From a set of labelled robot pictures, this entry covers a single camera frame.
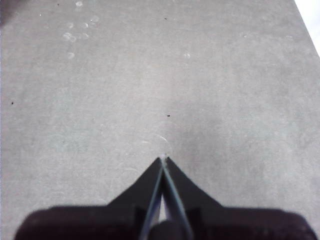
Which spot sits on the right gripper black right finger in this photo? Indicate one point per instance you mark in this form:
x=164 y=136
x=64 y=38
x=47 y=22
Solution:
x=237 y=222

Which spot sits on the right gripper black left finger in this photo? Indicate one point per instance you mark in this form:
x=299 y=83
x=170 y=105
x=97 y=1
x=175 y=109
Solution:
x=87 y=222

